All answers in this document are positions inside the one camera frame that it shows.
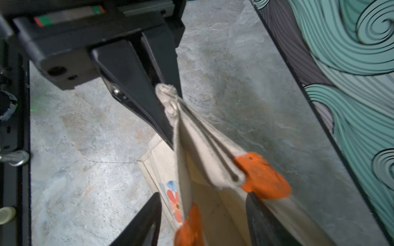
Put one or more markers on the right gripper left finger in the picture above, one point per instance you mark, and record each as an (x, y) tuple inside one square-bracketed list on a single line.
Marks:
[(144, 229)]

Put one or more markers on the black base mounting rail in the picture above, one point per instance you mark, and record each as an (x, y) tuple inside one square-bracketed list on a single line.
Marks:
[(15, 135)]

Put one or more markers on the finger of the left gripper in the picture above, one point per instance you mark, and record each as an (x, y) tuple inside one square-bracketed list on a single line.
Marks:
[(159, 44), (120, 66)]

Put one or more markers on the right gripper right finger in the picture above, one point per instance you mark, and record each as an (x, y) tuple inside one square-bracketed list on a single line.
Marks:
[(264, 227)]

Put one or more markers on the clear round knob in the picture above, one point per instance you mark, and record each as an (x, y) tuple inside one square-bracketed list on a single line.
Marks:
[(15, 159)]

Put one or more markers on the cream round knob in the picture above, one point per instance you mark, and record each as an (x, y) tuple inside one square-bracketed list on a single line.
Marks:
[(7, 214)]

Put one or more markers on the beige floral canvas tote bag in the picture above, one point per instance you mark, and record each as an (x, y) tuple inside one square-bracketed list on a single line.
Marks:
[(204, 181)]

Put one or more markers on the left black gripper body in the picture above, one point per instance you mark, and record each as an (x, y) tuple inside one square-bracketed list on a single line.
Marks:
[(57, 36)]

